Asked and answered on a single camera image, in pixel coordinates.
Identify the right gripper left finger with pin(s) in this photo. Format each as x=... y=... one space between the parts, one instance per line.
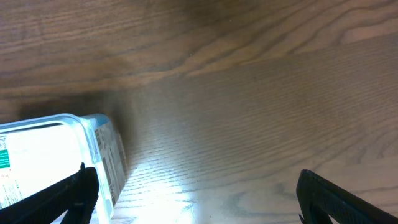
x=74 y=197

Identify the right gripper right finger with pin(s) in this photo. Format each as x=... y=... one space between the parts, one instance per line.
x=321 y=201

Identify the white green medicine box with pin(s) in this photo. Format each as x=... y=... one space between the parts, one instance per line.
x=34 y=159

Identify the clear plastic container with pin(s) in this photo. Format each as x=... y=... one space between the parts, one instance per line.
x=104 y=209

